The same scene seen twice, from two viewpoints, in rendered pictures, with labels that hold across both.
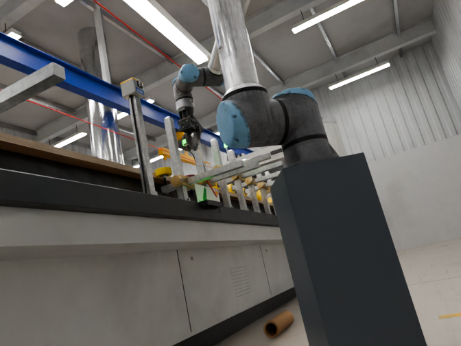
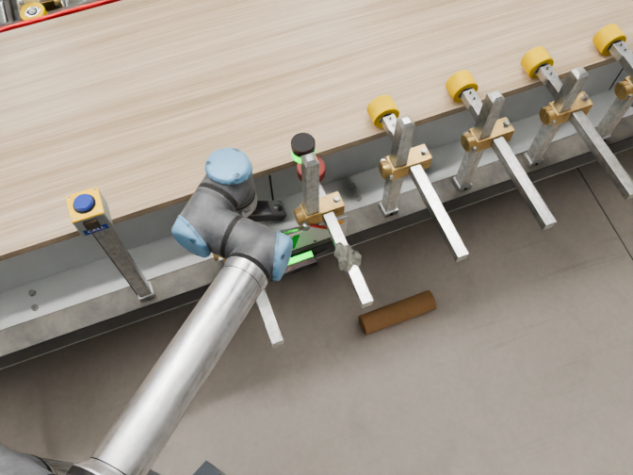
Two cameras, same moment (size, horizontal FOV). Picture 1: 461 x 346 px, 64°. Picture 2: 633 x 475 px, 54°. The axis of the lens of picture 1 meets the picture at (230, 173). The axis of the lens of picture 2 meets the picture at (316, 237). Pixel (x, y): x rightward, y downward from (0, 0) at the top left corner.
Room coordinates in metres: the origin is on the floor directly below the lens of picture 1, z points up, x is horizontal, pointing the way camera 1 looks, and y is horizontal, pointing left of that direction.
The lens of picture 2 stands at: (1.37, -0.48, 2.36)
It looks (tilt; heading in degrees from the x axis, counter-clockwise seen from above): 64 degrees down; 48
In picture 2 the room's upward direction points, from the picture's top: 1 degrees counter-clockwise
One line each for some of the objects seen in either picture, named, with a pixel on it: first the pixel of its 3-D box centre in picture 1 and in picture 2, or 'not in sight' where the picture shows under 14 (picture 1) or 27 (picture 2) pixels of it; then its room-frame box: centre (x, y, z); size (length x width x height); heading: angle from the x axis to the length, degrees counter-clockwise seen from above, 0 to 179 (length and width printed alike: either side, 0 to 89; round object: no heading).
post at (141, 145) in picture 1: (141, 145); (122, 261); (1.43, 0.33, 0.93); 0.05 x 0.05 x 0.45; 69
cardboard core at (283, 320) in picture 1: (279, 323); (397, 312); (2.15, -0.08, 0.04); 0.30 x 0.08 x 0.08; 159
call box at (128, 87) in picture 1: (132, 90); (89, 212); (1.44, 0.33, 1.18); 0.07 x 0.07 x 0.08; 69
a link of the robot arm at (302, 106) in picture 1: (295, 119); not in sight; (1.16, -0.25, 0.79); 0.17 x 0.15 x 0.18; 112
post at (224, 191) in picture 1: (221, 176); (395, 173); (2.14, 0.06, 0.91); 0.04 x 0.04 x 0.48; 69
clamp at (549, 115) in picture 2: (251, 182); (564, 109); (2.63, -0.13, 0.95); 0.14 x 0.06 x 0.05; 159
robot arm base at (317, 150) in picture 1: (308, 157); not in sight; (1.17, -0.26, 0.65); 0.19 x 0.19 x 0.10
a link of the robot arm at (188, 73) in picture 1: (188, 77); (207, 222); (1.59, 0.09, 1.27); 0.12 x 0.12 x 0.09; 22
